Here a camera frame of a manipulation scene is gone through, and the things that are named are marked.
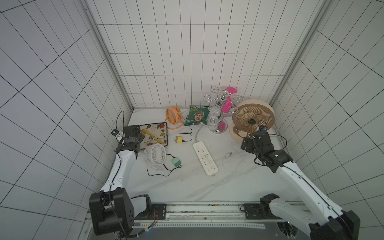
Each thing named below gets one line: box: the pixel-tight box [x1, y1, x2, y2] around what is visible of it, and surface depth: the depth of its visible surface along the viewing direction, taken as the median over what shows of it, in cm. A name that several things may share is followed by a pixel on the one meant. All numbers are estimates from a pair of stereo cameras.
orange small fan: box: [164, 106, 184, 130], surface depth 105 cm
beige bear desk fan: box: [230, 99, 276, 142], surface depth 83 cm
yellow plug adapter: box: [175, 136, 183, 144], surface depth 101 cm
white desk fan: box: [144, 143, 166, 172], surface depth 85 cm
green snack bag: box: [184, 105, 210, 126], surface depth 105 cm
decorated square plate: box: [139, 122, 168, 150], surface depth 106 cm
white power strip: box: [193, 140, 219, 176], surface depth 91 cm
